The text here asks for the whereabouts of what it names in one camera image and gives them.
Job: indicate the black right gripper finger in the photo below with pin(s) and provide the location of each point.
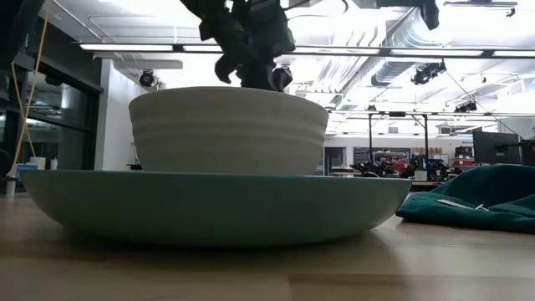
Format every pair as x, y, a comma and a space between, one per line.
225, 69
257, 77

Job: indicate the white ceramic bowl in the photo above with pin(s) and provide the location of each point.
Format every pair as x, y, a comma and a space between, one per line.
227, 134

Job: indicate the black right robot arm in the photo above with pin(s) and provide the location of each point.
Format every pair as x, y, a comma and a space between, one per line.
251, 4

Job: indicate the black track spotlight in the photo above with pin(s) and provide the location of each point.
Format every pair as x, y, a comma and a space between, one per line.
146, 78
283, 78
426, 73

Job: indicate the teal green plate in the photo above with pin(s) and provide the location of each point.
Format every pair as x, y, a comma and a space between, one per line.
209, 209

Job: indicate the long ceiling light bar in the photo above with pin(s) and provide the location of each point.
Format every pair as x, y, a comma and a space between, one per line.
418, 52

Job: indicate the white plastic container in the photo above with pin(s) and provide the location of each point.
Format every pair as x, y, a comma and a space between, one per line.
37, 163

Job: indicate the black computer monitor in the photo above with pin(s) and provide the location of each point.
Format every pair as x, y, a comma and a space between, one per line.
496, 147
528, 152

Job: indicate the dark green cloth napkin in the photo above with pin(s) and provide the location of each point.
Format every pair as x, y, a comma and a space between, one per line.
493, 188

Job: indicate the black metal stand frame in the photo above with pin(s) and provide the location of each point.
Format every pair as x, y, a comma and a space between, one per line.
370, 138

